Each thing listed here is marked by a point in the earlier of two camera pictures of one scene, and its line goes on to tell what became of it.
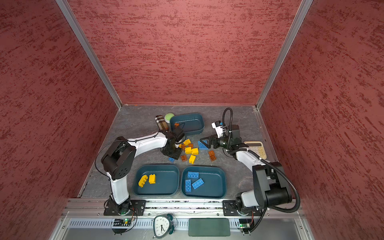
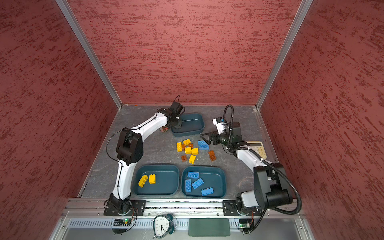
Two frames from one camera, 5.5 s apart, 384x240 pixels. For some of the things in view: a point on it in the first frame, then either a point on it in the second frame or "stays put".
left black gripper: (175, 156) → (178, 126)
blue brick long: (188, 185) stays put
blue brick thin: (193, 174) stays put
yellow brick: (152, 179) stays put
